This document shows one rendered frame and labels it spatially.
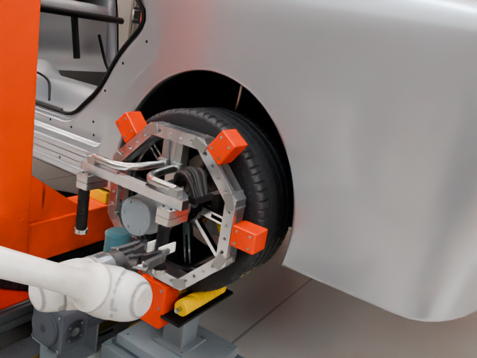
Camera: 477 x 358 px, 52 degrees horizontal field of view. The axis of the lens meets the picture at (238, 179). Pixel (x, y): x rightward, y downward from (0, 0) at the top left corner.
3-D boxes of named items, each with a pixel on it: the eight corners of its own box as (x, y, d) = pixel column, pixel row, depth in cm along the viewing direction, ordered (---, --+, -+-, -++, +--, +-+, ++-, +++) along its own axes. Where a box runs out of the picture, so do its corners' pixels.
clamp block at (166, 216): (187, 221, 144) (190, 204, 143) (167, 228, 137) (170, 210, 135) (174, 215, 147) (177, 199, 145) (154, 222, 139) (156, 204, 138)
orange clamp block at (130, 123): (152, 132, 174) (140, 110, 176) (135, 133, 168) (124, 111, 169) (140, 142, 178) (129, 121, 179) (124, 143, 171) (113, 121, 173)
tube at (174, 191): (216, 188, 154) (221, 155, 151) (176, 199, 138) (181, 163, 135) (173, 172, 162) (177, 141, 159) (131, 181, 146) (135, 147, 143)
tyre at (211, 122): (200, 72, 189) (135, 199, 218) (158, 70, 169) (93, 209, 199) (329, 181, 166) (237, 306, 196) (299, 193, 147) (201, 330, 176)
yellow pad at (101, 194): (129, 198, 216) (130, 187, 215) (105, 204, 205) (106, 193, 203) (107, 189, 223) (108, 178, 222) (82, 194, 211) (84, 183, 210)
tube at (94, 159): (168, 170, 163) (172, 139, 160) (125, 179, 147) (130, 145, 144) (130, 156, 172) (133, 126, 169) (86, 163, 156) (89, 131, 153)
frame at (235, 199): (228, 304, 165) (256, 149, 150) (216, 311, 160) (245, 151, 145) (115, 246, 192) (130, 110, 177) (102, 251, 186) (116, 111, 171)
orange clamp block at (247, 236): (241, 239, 160) (265, 248, 156) (228, 245, 153) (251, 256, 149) (245, 219, 158) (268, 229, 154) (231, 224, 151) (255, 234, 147)
